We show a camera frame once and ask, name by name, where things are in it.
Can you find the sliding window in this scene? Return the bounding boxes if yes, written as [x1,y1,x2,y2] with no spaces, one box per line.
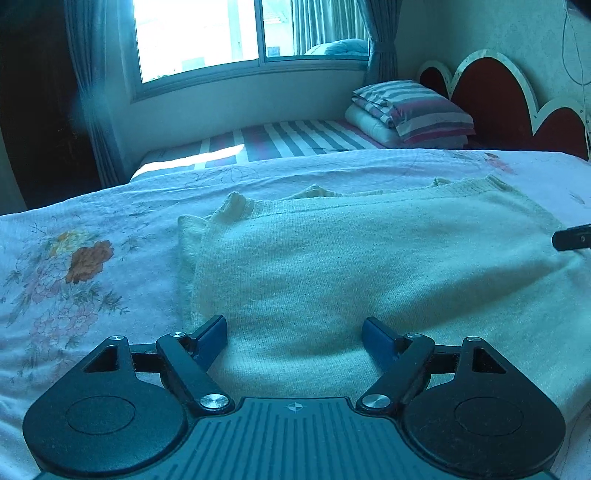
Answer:
[124,0,376,105]

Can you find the blue curtain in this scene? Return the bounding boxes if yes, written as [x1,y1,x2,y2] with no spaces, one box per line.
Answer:
[62,0,136,188]
[367,0,405,85]

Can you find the white folded quilt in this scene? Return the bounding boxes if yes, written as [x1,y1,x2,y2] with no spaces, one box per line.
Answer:
[345,104,470,150]

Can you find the light blue blanket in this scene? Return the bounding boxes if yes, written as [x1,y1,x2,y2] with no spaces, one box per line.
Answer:
[305,38,370,57]

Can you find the floral bed sheet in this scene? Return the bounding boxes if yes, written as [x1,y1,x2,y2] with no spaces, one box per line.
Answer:
[0,148,591,480]

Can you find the striped folded pillows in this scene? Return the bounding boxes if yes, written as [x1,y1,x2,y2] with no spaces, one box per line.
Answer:
[352,80,476,144]

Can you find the striped mattress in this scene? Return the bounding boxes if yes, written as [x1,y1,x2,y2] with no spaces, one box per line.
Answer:
[130,117,393,184]

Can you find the sheer curtain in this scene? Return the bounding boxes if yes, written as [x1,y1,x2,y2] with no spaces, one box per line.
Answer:
[292,0,370,52]

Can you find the thin wall cable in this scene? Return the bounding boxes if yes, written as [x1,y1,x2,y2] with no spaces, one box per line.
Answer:
[560,0,591,139]

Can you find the red scalloped headboard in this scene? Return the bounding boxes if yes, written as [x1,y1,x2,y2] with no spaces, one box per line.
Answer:
[418,51,591,162]

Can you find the cream knitted sweater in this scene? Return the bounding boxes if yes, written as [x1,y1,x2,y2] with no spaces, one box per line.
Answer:
[177,175,591,418]

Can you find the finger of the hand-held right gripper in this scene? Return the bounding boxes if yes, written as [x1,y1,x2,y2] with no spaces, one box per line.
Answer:
[551,223,591,253]

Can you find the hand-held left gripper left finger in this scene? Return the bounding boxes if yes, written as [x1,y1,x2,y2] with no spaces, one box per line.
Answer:
[81,315,236,416]

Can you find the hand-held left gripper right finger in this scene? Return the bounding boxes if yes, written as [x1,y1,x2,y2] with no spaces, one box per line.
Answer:
[355,316,513,416]

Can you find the dark wooden wardrobe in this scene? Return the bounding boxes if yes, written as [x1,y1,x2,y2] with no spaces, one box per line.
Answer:
[0,0,103,211]

